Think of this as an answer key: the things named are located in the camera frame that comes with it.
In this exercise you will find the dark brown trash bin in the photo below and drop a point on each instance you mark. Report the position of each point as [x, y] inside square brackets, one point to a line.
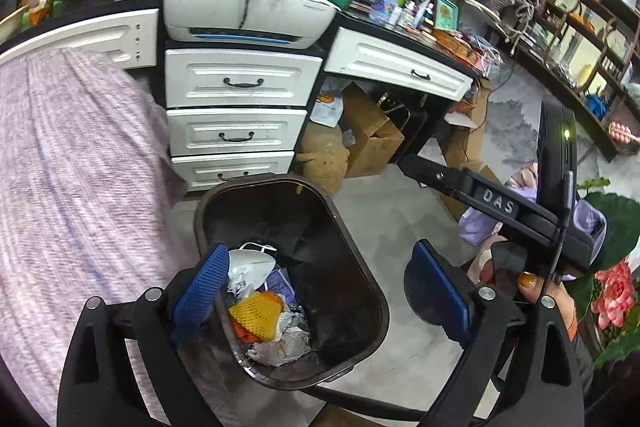
[345, 308]

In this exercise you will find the brown paper bag floor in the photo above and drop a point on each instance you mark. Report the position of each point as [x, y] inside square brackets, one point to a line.
[370, 136]

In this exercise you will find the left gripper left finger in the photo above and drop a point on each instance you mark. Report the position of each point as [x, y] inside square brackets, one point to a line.
[98, 387]

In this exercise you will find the yellow foam fruit net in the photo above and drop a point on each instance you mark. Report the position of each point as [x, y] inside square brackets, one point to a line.
[257, 314]

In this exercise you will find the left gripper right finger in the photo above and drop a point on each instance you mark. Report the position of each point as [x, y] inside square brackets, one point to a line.
[517, 366]

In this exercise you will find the white face mask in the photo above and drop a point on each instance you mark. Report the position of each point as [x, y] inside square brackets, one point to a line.
[249, 266]

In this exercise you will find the white desk drawer right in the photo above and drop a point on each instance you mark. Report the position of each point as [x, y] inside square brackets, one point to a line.
[362, 56]

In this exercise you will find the white drawer cabinet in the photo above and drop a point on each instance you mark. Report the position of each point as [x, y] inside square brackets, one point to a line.
[235, 112]

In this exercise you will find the person right hand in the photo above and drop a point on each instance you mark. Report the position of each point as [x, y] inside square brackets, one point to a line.
[481, 270]

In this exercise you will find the wooden wall shelf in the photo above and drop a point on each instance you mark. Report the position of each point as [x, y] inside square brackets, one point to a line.
[586, 52]

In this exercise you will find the grey woven table mat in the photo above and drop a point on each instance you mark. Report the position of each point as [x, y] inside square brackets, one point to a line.
[86, 191]

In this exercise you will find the white printer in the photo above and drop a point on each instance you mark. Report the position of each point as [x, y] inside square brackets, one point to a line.
[294, 24]

